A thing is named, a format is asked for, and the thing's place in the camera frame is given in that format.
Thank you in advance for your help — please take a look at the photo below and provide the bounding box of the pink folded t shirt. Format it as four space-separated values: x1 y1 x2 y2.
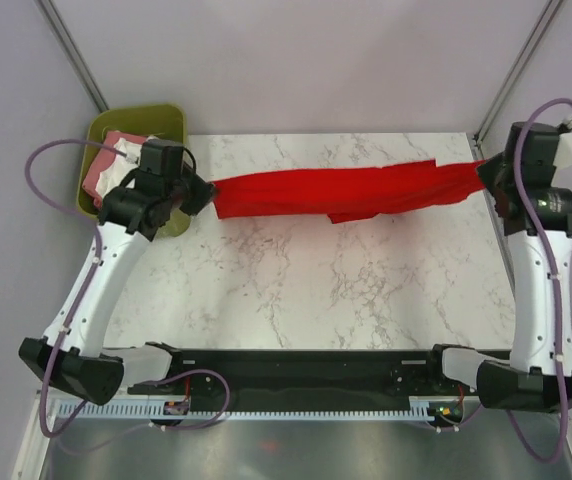
81 130 150 209

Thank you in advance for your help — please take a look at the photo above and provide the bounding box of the olive green plastic bin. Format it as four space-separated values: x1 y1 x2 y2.
77 104 187 218

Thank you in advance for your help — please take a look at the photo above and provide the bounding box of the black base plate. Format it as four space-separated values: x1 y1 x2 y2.
128 349 471 409

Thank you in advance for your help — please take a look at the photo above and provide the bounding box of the white slotted cable duct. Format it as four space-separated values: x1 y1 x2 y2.
77 396 434 422

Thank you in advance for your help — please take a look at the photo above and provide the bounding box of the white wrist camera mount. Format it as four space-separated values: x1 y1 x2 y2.
553 117 572 169

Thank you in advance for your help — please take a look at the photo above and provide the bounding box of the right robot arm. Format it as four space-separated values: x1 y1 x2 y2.
423 122 572 413

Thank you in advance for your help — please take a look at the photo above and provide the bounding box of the right aluminium frame post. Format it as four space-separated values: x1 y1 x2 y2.
468 0 566 150

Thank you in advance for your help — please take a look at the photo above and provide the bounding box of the white folded t shirt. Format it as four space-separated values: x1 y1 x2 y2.
93 133 160 199

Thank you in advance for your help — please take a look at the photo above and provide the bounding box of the red t shirt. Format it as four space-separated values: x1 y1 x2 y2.
214 159 484 224

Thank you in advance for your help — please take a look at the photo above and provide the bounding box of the aluminium frame post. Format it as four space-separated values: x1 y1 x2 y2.
468 0 566 150
35 0 109 112

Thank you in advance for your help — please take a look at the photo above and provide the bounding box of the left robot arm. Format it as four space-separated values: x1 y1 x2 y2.
19 139 215 405

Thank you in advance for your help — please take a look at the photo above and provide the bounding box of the left aluminium frame post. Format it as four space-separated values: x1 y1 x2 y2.
35 0 109 112

